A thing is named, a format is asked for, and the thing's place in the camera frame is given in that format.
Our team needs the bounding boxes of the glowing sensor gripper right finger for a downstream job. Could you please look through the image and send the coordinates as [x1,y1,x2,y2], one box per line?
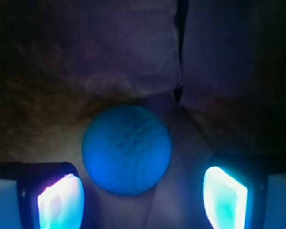
[203,156,286,229]

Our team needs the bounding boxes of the brown paper bag liner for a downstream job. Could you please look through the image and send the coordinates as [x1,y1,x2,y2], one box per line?
[0,0,286,229]

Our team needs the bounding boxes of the blue felt ball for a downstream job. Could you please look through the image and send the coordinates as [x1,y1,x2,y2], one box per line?
[82,105,172,195]

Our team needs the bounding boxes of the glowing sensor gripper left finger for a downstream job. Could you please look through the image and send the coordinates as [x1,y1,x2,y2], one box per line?
[0,162,84,229]

